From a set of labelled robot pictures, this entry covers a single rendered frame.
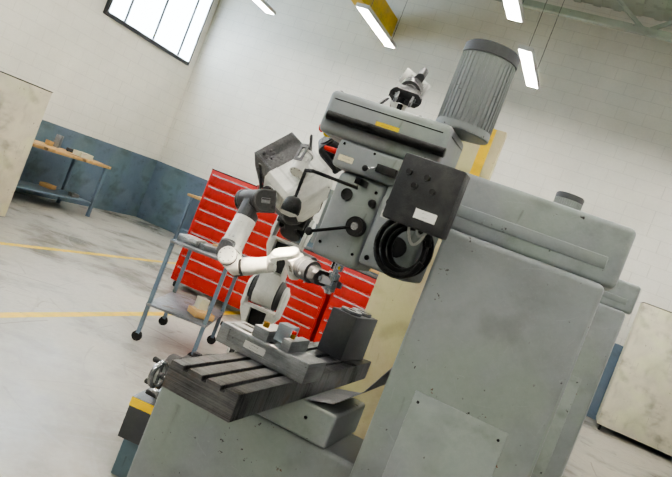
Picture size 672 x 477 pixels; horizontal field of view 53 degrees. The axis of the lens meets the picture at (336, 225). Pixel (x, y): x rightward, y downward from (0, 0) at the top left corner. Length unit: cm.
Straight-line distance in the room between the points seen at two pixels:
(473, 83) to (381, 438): 121
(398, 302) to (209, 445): 196
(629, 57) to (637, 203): 235
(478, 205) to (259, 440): 110
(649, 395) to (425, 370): 852
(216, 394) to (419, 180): 85
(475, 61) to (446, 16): 1018
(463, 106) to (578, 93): 953
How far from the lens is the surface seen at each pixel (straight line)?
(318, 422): 236
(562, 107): 1181
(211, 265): 796
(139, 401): 321
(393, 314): 421
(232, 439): 252
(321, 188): 288
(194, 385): 195
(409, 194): 206
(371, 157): 238
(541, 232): 226
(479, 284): 214
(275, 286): 316
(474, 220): 228
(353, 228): 235
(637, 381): 1055
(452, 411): 217
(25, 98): 837
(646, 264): 1142
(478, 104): 239
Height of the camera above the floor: 147
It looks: 1 degrees down
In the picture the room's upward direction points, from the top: 21 degrees clockwise
